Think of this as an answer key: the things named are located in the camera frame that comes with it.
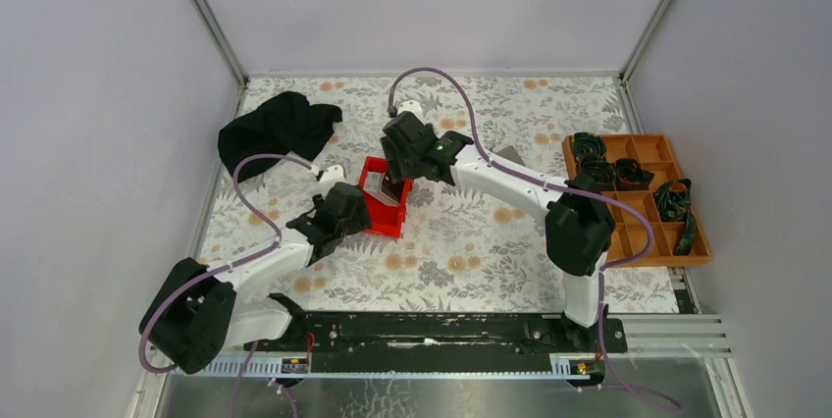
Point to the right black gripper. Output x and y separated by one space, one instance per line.
396 168

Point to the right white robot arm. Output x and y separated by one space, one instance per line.
578 226

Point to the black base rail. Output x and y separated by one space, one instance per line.
420 342

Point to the rolled dark tie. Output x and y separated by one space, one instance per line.
587 144
601 171
631 175

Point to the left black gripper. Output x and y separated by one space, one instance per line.
360 220

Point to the unrolled dark tie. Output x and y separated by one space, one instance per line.
674 205

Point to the grey card holder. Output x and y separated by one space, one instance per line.
511 154

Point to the black cloth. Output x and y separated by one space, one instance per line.
283 124

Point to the cards in red bin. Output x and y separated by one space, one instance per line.
383 188

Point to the floral table mat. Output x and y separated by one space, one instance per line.
460 250

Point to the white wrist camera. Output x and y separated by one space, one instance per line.
328 178
411 106

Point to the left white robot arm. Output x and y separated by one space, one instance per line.
200 310

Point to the wooden compartment tray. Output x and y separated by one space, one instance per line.
636 212

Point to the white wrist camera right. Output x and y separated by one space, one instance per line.
411 106

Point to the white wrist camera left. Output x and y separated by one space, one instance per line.
328 178

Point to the red plastic bin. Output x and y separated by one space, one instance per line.
386 220

